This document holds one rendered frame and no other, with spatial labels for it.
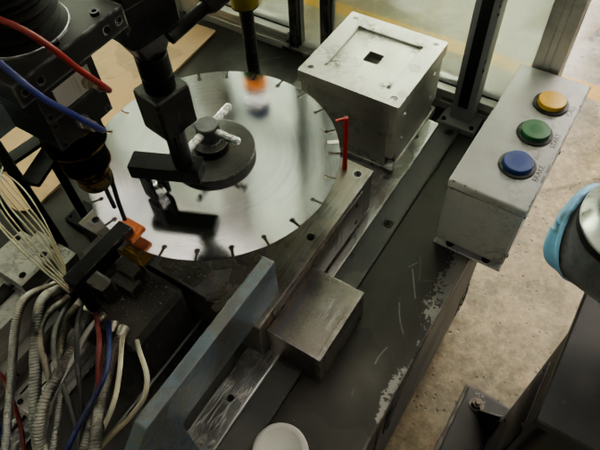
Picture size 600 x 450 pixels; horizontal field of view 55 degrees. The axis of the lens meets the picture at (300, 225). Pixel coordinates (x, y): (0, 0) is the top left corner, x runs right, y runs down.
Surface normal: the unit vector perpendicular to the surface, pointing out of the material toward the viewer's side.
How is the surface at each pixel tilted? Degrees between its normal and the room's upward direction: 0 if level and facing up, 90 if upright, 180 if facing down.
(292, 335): 0
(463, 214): 90
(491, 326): 0
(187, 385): 90
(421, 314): 0
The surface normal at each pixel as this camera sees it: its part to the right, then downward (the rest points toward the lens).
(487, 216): -0.54, 0.70
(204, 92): -0.04, -0.58
